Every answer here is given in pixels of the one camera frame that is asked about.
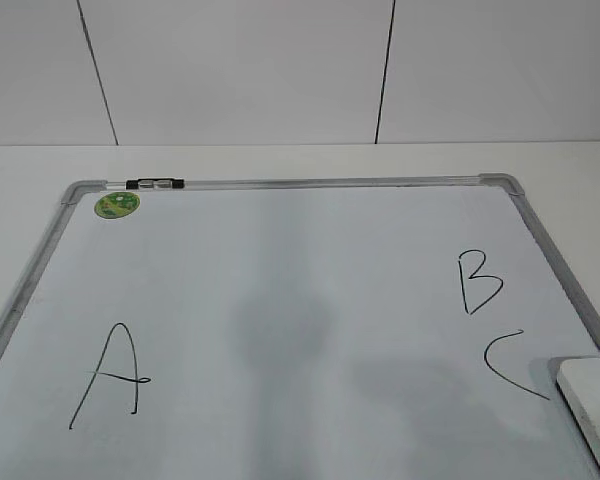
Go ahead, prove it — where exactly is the black silver frame clip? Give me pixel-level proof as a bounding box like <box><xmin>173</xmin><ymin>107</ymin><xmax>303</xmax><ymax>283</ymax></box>
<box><xmin>125</xmin><ymin>178</ymin><xmax>185</xmax><ymax>190</ymax></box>

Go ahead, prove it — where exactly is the white board with grey frame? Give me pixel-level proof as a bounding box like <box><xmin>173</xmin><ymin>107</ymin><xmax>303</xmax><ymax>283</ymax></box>
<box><xmin>0</xmin><ymin>174</ymin><xmax>600</xmax><ymax>479</ymax></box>

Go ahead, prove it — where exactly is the white board eraser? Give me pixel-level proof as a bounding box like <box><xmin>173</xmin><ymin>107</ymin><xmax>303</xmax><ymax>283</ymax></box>
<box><xmin>556</xmin><ymin>358</ymin><xmax>600</xmax><ymax>468</ymax></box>

